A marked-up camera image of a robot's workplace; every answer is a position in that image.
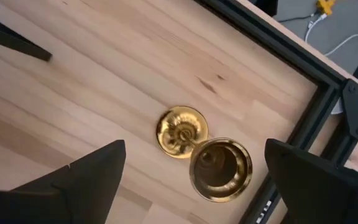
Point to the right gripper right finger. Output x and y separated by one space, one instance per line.
315 193

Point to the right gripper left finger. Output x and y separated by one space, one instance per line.
73 193

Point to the tall brass candlestick holder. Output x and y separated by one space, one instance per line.
182 130

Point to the black aluminium rig frame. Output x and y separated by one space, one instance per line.
291 51

